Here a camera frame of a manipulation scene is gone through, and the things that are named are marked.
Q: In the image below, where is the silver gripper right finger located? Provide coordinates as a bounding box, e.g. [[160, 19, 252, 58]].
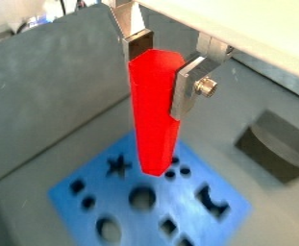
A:
[[170, 33, 234, 120]]

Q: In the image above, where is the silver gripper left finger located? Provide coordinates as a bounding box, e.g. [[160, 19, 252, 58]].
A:
[[109, 0, 153, 62]]

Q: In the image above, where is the blue shape-hole board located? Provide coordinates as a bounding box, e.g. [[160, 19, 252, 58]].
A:
[[49, 133, 251, 246]]

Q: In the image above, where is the red hexagonal peg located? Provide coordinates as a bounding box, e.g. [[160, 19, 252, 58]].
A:
[[129, 49, 184, 176]]

